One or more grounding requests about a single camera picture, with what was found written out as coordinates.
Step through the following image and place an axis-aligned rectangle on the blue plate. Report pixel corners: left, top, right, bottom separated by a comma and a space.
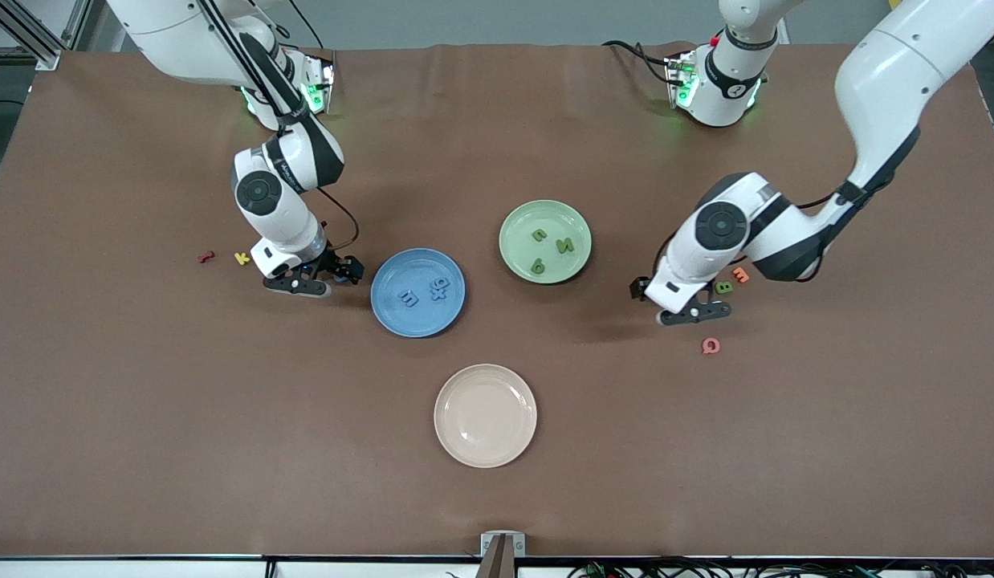
370, 247, 466, 339

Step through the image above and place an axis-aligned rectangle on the green plate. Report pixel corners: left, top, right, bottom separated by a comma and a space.
499, 199, 593, 285

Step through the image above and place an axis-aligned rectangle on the beige plate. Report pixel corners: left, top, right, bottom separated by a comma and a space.
434, 364, 538, 469

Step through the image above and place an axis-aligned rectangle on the brown table mat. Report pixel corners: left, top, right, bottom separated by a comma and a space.
0, 44, 994, 559

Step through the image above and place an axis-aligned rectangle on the black right arm base cable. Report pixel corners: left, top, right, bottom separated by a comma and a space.
292, 0, 338, 77

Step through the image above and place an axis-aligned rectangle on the black arm base cable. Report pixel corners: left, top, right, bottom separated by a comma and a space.
292, 0, 338, 77
601, 39, 676, 85

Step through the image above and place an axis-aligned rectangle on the black left arm base cable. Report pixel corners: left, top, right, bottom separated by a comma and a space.
601, 39, 676, 85

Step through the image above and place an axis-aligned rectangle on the black cable tangle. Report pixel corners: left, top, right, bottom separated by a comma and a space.
569, 556, 994, 578

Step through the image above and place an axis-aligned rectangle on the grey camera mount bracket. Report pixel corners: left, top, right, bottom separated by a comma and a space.
477, 531, 527, 578

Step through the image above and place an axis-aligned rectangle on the aluminium frame profile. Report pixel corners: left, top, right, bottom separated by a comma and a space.
0, 0, 92, 70

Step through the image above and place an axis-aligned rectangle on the white table edge rail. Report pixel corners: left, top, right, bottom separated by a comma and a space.
0, 556, 994, 578

